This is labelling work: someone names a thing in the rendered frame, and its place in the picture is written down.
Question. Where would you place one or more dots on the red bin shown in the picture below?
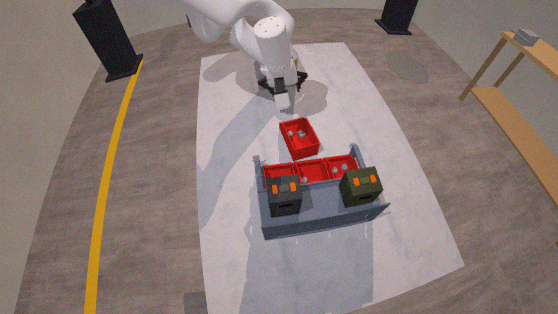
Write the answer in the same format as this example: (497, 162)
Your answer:
(337, 162)
(315, 170)
(303, 147)
(278, 170)

